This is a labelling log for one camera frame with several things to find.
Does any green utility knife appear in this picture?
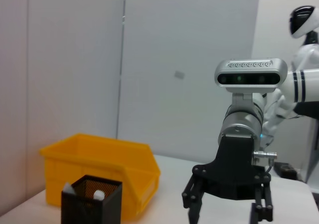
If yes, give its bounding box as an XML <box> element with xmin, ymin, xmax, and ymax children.
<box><xmin>92</xmin><ymin>189</ymin><xmax>105</xmax><ymax>201</ymax></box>

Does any black mesh pen holder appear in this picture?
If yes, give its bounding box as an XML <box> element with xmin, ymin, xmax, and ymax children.
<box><xmin>61</xmin><ymin>174</ymin><xmax>123</xmax><ymax>224</ymax></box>

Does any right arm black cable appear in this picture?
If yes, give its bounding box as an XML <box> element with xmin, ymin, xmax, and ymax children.
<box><xmin>252</xmin><ymin>150</ymin><xmax>280</xmax><ymax>176</ymax></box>

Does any yellow plastic bin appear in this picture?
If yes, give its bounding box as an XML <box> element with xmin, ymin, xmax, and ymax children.
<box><xmin>39</xmin><ymin>133</ymin><xmax>161</xmax><ymax>221</ymax></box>

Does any white black robot head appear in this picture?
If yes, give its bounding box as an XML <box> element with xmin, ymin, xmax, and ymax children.
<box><xmin>288</xmin><ymin>4</ymin><xmax>319</xmax><ymax>40</ymax></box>

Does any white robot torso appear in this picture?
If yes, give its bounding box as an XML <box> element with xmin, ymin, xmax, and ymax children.
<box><xmin>291</xmin><ymin>31</ymin><xmax>319</xmax><ymax>121</ymax></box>

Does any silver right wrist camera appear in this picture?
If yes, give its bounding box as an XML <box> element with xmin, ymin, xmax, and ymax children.
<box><xmin>214</xmin><ymin>58</ymin><xmax>289</xmax><ymax>107</ymax></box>

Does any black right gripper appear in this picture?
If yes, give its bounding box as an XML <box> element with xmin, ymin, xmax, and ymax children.
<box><xmin>181</xmin><ymin>133</ymin><xmax>274</xmax><ymax>224</ymax></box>

